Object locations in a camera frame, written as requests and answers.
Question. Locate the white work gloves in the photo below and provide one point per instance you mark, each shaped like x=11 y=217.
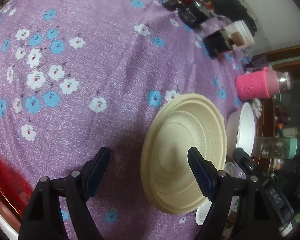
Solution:
x=256 y=107

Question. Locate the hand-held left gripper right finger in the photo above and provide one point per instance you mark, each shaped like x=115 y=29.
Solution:
x=201 y=175

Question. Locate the black leather sofa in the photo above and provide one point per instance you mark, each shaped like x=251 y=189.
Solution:
x=235 y=2

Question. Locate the clear bottle with mint lid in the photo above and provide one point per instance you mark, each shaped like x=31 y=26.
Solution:
x=275 y=146

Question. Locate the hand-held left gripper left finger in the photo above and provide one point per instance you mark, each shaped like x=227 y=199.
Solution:
x=97 y=172

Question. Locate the cartoon printed plastic bag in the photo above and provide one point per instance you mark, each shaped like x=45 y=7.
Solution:
x=247 y=55

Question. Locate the red glass plate gold rim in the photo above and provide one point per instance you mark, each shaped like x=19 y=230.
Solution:
x=5 y=175

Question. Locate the cream ribbed plastic bowl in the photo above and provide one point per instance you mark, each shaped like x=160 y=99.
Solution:
x=180 y=135

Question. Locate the small black gadget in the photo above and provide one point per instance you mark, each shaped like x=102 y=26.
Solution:
x=170 y=5

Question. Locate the glass bottle with pink sleeve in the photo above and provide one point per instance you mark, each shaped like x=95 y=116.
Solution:
x=255 y=85

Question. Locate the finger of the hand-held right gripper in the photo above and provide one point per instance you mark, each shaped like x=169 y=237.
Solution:
x=242 y=158

